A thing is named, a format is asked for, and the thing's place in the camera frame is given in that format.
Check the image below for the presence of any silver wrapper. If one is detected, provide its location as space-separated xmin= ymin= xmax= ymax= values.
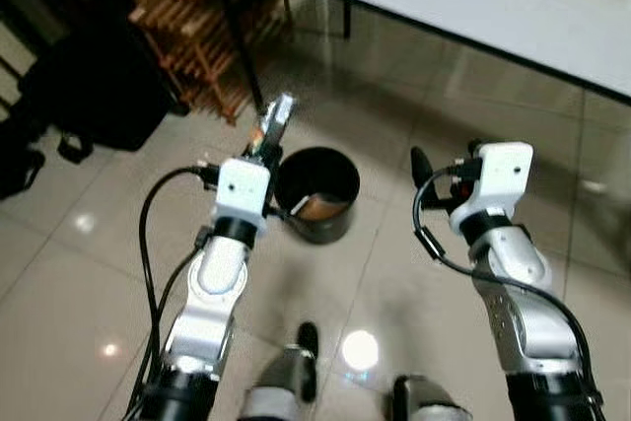
xmin=254 ymin=93 xmax=297 ymax=161

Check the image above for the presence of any black round rubbish bin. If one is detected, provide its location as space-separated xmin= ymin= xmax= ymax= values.
xmin=273 ymin=147 xmax=361 ymax=245

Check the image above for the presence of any brown cardboard scrap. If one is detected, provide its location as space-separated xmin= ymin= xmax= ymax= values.
xmin=291 ymin=194 xmax=354 ymax=223

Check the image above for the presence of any wooden slatted rack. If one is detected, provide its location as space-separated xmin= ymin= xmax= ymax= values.
xmin=118 ymin=0 xmax=292 ymax=126

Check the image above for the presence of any large black bag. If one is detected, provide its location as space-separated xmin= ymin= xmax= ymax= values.
xmin=18 ymin=17 xmax=188 ymax=164

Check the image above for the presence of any robot left leg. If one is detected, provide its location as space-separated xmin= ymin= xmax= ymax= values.
xmin=237 ymin=320 xmax=321 ymax=421

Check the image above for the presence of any robot leg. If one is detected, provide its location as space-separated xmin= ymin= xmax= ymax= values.
xmin=237 ymin=320 xmax=321 ymax=421
xmin=392 ymin=374 xmax=474 ymax=421

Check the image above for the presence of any robot right leg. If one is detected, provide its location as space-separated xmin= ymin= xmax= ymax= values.
xmin=392 ymin=374 xmax=474 ymax=421

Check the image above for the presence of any small black bag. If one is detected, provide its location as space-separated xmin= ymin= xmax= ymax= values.
xmin=0 ymin=120 xmax=46 ymax=200

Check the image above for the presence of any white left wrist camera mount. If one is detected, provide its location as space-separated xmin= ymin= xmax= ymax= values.
xmin=212 ymin=157 xmax=272 ymax=235

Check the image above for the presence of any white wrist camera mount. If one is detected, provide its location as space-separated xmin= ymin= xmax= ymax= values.
xmin=451 ymin=142 xmax=535 ymax=235
xmin=212 ymin=157 xmax=272 ymax=235

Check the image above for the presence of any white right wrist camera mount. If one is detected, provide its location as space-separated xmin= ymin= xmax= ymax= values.
xmin=451 ymin=142 xmax=535 ymax=235

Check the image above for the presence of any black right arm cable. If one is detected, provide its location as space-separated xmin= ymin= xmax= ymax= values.
xmin=412 ymin=167 xmax=607 ymax=421

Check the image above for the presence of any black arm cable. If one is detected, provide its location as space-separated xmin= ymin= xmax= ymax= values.
xmin=123 ymin=167 xmax=223 ymax=421
xmin=412 ymin=167 xmax=607 ymax=421

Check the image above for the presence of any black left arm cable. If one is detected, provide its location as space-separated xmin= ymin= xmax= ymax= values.
xmin=123 ymin=167 xmax=223 ymax=421

